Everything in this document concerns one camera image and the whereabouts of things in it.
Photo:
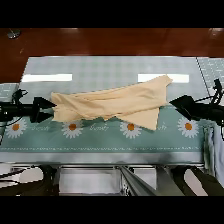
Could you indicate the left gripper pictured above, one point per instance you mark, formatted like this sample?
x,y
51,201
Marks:
x,y
28,111

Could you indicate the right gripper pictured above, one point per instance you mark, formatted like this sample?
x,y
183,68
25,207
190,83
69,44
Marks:
x,y
195,108

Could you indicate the yellow T-shirt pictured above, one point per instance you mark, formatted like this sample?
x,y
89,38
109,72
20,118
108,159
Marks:
x,y
116,101

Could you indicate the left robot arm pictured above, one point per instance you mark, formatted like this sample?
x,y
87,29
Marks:
x,y
10,110

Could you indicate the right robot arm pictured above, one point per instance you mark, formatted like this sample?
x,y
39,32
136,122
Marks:
x,y
213,111

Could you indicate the pale blue garment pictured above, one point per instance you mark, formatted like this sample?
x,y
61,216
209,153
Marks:
x,y
218,150

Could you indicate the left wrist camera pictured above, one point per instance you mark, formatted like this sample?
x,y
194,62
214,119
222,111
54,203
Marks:
x,y
19,94

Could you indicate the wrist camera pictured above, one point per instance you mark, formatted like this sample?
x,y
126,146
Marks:
x,y
19,94
218,87

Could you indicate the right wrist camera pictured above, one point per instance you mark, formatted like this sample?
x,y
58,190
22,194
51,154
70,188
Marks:
x,y
218,87

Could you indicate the silver frame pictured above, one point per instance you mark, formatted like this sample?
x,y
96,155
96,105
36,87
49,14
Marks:
x,y
100,166

